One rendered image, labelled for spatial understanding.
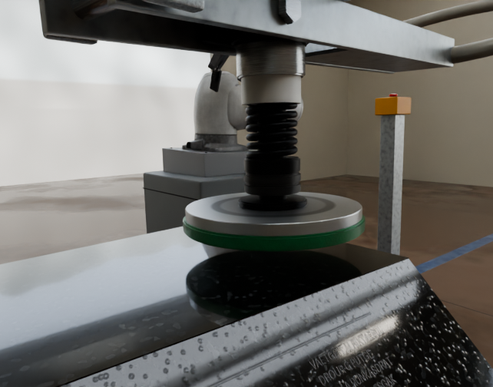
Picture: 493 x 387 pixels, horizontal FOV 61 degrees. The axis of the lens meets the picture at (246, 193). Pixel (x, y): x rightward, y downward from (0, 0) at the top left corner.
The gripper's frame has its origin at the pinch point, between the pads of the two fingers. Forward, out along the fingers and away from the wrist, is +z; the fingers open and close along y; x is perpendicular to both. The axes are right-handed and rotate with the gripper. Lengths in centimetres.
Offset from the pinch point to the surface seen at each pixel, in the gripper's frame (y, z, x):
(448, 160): 577, 246, -29
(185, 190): -23.2, 28.3, -8.9
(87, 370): -95, -30, -64
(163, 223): -24, 48, -2
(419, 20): 22, -33, -42
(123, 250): -79, -16, -47
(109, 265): -83, -18, -50
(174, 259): -77, -19, -55
